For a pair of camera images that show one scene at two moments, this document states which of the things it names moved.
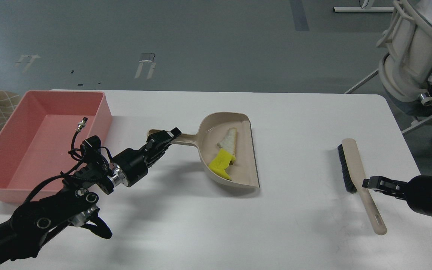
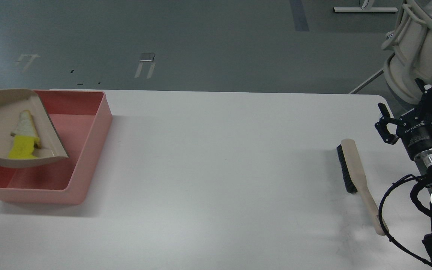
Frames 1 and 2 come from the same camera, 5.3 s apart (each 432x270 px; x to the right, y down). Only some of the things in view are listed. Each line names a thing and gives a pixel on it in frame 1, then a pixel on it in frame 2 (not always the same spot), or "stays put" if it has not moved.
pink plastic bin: (40, 138) stays put
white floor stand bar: (366, 9) stays put
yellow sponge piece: (221, 162) → (23, 147)
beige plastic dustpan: (213, 128) → (14, 129)
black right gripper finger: (379, 183) → (381, 125)
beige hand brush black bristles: (353, 175) stays put
